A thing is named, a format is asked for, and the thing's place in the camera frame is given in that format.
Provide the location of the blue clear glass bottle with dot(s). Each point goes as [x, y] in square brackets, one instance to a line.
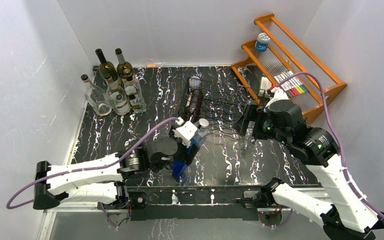
[178, 168]

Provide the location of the green silver-foil wine bottle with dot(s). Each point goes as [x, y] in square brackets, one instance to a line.
[124, 68]

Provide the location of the pack of coloured markers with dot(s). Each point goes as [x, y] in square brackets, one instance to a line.
[290, 82]

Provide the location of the black wire wine rack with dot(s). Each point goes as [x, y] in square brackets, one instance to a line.
[223, 104]

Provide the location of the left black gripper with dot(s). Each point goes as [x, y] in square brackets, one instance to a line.
[188, 153]

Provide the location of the blue white lidded jar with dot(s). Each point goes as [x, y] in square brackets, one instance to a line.
[262, 42]

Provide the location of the dark green white-label wine bottle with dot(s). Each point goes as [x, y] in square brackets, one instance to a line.
[106, 67]

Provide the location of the dark red gold-foil wine bottle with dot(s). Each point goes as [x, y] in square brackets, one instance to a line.
[193, 106]

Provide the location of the small clear plastic cup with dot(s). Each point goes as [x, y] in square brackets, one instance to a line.
[194, 82]

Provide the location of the clear bottle white gold label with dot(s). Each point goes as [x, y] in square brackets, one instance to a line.
[96, 97]

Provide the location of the clear bottle black gold label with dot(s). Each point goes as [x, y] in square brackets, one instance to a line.
[134, 93]

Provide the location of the white small box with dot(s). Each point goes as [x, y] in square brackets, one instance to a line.
[264, 86]

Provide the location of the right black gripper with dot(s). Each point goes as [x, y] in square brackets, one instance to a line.
[253, 113]

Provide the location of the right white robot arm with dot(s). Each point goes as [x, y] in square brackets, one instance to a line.
[347, 216]

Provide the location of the orange wooden shelf rack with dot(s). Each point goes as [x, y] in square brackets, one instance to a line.
[287, 54]

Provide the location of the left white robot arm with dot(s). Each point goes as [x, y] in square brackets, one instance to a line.
[103, 180]

